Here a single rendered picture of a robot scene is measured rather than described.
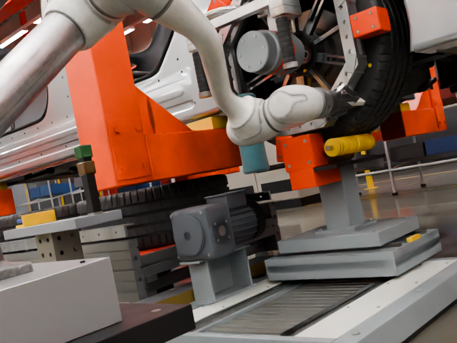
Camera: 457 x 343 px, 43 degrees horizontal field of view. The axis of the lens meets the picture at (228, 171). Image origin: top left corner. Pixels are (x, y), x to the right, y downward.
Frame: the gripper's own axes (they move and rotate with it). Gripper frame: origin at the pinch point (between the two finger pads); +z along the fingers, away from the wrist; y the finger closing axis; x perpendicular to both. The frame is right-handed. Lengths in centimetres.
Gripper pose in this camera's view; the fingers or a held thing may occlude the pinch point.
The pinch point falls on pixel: (356, 101)
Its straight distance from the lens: 185.4
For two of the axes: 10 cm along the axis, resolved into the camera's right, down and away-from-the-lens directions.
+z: 6.5, -1.2, 7.5
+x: -6.6, -5.9, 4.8
